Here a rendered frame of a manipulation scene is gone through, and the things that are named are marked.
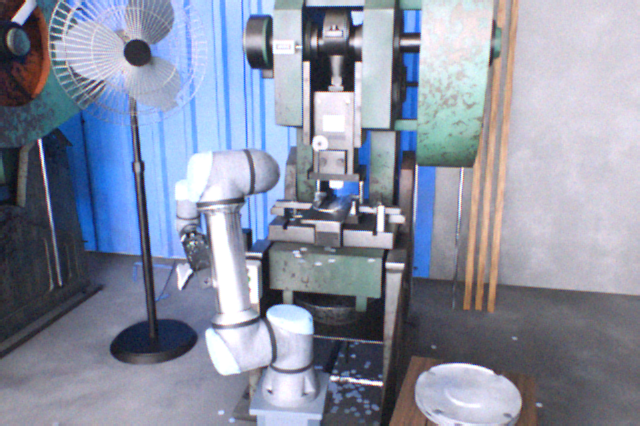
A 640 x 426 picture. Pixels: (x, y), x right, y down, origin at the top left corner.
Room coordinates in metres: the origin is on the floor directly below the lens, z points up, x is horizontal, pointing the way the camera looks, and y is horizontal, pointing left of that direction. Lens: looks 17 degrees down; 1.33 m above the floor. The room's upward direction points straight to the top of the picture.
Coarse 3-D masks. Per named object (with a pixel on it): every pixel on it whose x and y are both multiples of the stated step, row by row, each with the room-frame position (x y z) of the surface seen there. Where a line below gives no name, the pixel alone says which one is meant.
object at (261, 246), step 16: (288, 160) 2.35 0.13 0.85; (288, 176) 2.31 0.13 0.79; (288, 192) 2.29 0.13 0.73; (256, 240) 1.93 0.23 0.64; (272, 240) 1.93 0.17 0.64; (256, 256) 1.80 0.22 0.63; (256, 304) 1.77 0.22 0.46; (272, 304) 1.96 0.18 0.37; (256, 368) 1.78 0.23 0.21; (256, 384) 1.78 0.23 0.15; (240, 400) 1.84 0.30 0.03; (240, 416) 1.77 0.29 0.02; (256, 416) 1.76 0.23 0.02
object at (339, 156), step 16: (320, 96) 1.95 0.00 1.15; (336, 96) 1.94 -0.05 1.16; (352, 96) 1.93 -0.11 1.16; (320, 112) 1.95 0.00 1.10; (336, 112) 1.94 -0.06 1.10; (352, 112) 1.93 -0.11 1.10; (320, 128) 1.95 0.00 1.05; (336, 128) 1.94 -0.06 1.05; (352, 128) 1.93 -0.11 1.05; (320, 144) 1.93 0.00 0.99; (336, 144) 1.94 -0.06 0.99; (352, 144) 1.93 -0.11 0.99; (320, 160) 1.91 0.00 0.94; (336, 160) 1.91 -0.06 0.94; (352, 160) 1.93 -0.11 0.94
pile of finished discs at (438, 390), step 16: (432, 368) 1.51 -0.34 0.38; (448, 368) 1.51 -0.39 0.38; (464, 368) 1.51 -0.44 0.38; (480, 368) 1.51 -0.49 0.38; (432, 384) 1.43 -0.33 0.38; (448, 384) 1.42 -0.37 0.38; (464, 384) 1.42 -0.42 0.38; (480, 384) 1.42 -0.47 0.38; (496, 384) 1.43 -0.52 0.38; (512, 384) 1.42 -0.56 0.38; (416, 400) 1.38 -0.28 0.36; (432, 400) 1.35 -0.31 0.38; (448, 400) 1.35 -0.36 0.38; (464, 400) 1.34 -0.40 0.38; (480, 400) 1.34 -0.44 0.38; (496, 400) 1.35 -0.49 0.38; (512, 400) 1.35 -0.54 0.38; (432, 416) 1.30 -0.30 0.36; (448, 416) 1.28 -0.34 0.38; (464, 416) 1.28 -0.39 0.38; (480, 416) 1.28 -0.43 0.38; (496, 416) 1.28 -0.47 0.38; (512, 416) 1.28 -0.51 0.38
